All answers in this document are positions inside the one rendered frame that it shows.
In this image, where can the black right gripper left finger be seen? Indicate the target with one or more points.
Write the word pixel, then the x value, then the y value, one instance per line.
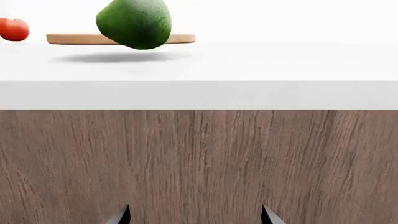
pixel 122 217

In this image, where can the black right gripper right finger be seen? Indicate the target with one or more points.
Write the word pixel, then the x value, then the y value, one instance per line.
pixel 268 218

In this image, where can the round wooden cutting board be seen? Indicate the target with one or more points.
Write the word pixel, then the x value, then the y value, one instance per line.
pixel 77 39

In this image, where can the green avocado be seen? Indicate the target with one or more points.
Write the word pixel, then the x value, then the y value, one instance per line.
pixel 135 23

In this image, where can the red tomato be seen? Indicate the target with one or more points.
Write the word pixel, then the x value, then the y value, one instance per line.
pixel 13 30

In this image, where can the wood grain counter cabinet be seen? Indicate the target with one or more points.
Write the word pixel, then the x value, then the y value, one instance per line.
pixel 199 166

